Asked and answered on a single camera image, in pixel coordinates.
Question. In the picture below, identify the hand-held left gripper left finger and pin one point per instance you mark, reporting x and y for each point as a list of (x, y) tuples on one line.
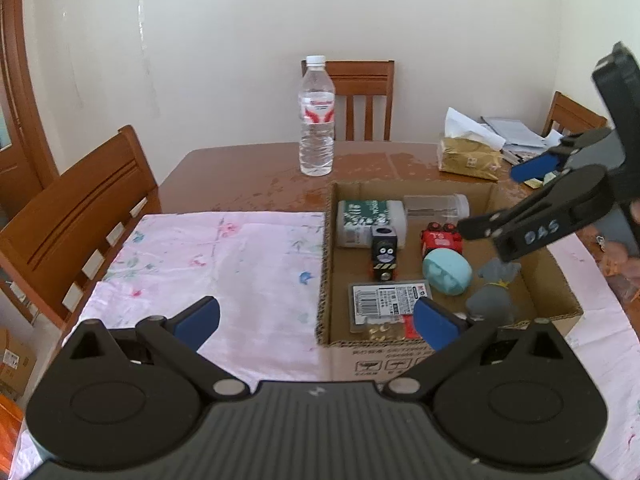
[(197, 320)]

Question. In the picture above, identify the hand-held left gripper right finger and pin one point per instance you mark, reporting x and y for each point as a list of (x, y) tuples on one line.
[(435, 325)]

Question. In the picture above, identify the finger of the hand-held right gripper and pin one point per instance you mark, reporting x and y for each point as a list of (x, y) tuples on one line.
[(525, 207), (535, 167)]

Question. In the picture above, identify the clear capsule bottle silver cap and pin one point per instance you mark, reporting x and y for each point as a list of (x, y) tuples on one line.
[(382, 330)]

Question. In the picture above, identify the teal oval case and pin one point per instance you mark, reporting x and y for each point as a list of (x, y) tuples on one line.
[(447, 270)]

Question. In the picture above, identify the clear plastic case white label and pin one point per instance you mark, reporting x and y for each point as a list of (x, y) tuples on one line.
[(382, 302)]

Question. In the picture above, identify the grey toy elephant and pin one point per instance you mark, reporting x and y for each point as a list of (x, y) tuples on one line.
[(490, 300)]

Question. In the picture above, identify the red toy train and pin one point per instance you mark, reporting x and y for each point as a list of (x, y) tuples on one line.
[(440, 240)]

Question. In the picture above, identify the black toy train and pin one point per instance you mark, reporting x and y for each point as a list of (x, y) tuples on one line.
[(384, 252)]

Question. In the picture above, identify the brown cardboard box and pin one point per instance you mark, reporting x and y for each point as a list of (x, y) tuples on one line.
[(345, 360)]

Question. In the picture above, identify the pile of papers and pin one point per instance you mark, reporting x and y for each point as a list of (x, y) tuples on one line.
[(515, 135)]

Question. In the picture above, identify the wooden chair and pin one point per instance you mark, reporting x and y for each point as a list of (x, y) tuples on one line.
[(570, 115), (362, 77), (85, 205)]

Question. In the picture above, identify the pink floral tablecloth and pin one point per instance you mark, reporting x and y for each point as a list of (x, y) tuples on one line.
[(210, 270)]

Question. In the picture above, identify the gold tissue pack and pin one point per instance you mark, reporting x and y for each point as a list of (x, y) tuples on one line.
[(470, 157)]

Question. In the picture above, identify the empty clear plastic jar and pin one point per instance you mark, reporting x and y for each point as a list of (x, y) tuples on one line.
[(432, 206)]

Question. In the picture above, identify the white bottle dark label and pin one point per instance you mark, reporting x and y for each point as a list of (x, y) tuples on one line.
[(367, 220)]

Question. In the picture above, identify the cardboard carton on floor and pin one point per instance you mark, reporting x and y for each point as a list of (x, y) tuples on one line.
[(15, 362)]

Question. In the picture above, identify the clear water bottle red label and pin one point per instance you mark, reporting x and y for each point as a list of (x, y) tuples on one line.
[(316, 125)]

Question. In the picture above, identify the wooden door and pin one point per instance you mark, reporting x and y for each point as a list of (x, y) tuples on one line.
[(20, 85)]

